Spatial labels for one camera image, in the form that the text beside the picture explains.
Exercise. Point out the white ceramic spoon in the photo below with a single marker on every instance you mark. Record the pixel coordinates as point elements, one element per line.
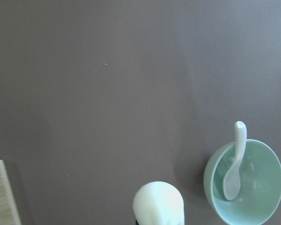
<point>231,182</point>

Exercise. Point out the light green bowl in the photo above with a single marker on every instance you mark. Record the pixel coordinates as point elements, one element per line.
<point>260,193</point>

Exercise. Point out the wooden cutting board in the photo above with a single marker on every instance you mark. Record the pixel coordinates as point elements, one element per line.
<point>8,210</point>

